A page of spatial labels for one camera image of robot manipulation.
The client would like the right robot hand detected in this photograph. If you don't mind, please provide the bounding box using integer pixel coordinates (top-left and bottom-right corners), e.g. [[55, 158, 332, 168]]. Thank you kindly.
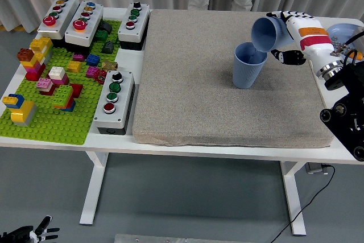
[[266, 10, 341, 69]]

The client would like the green orange blue brick stack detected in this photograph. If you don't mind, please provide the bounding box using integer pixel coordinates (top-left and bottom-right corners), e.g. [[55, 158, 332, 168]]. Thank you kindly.
[[52, 84, 77, 113]]

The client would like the brown yellow red brick stack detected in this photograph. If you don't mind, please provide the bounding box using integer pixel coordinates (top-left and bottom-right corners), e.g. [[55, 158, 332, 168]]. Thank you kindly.
[[16, 48, 47, 82]]

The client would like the yellow toy brick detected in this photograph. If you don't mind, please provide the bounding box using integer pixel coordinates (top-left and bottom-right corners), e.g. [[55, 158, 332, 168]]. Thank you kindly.
[[67, 60, 83, 73]]

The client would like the yellow and white brick stack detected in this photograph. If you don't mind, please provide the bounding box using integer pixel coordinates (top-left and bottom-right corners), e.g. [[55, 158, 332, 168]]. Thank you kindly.
[[29, 36, 54, 66]]

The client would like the black curved toy brick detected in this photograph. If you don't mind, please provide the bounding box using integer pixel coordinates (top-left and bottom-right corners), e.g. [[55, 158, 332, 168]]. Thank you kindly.
[[98, 22, 113, 34]]

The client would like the grey power box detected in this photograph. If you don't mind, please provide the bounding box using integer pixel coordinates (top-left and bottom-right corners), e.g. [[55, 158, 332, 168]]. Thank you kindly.
[[305, 162, 328, 174]]

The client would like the pink and red brick stack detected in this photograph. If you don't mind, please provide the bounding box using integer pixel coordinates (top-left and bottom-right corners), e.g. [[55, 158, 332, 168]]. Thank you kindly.
[[36, 77, 57, 96]]

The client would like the white table leg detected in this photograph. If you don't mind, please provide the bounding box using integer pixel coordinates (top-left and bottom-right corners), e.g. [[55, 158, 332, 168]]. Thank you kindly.
[[280, 160, 307, 237], [79, 151, 109, 225]]

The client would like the green toy brick baseplate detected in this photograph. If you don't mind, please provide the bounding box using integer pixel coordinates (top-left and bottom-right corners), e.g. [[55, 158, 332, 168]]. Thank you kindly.
[[0, 19, 123, 145]]

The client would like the dark green toy brick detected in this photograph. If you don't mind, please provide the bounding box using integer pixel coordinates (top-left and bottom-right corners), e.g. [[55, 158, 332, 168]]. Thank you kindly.
[[94, 29, 109, 42]]

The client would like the red toy brick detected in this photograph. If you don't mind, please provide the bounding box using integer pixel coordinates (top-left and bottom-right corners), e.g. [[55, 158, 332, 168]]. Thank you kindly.
[[69, 83, 84, 99]]

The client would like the four-button control box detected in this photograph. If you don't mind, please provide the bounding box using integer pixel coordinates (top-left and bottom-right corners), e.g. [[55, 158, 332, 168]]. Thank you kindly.
[[117, 2, 151, 51], [93, 69, 136, 135]]

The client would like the black power cable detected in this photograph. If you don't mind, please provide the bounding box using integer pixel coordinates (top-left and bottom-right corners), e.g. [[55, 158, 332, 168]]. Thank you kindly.
[[270, 163, 336, 243]]

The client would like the grey metal block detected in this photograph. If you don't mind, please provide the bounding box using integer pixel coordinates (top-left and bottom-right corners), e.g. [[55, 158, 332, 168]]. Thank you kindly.
[[352, 26, 364, 45]]

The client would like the five-button control box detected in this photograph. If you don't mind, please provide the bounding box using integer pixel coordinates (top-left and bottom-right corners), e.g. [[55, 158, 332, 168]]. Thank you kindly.
[[64, 0, 104, 47], [37, 0, 80, 40]]

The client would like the yellow blue grey brick stack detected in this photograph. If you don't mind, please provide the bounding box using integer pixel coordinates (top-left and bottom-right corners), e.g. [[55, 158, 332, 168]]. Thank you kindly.
[[2, 93, 38, 127]]

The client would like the grey sloped toy brick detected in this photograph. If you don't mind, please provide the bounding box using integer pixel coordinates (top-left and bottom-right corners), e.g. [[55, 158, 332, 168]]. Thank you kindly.
[[101, 41, 115, 55]]

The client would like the blue toy brick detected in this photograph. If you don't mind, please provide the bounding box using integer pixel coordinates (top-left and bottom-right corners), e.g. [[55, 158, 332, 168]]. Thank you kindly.
[[85, 53, 101, 67]]

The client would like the white and magenta brick stack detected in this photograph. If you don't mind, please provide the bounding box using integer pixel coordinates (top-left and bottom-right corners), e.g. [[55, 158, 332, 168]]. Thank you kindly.
[[47, 66, 71, 87]]

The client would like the blue ribbed plastic cup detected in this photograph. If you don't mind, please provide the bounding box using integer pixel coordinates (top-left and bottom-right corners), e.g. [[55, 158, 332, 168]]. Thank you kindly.
[[232, 42, 268, 89], [250, 17, 293, 53]]

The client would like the grey-brown mat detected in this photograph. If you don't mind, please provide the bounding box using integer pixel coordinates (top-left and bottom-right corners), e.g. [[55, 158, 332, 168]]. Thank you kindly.
[[132, 9, 335, 149]]

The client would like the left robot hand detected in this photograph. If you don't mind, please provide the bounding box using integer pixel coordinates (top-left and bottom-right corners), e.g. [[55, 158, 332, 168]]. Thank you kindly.
[[0, 216, 60, 243]]

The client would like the blue plate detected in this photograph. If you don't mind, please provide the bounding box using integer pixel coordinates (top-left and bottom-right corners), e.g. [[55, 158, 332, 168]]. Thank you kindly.
[[326, 23, 364, 56]]

